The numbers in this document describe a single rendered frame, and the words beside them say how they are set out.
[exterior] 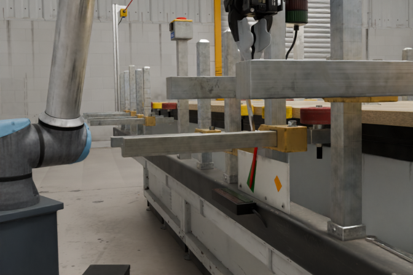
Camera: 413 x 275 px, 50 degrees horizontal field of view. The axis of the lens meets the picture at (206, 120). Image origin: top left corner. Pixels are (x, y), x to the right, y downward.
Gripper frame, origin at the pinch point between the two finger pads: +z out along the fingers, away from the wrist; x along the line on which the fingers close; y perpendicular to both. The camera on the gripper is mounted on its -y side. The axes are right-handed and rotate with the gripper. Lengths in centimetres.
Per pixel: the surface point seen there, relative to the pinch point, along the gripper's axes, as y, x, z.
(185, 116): -79, 8, 15
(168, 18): -783, 174, -148
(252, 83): 51, -23, 6
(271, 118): -2.9, 5.9, 12.1
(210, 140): 0.9, -9.1, 15.7
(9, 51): -800, -121, -80
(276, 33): -2.8, 7.4, -5.9
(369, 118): 7.1, 22.9, 12.2
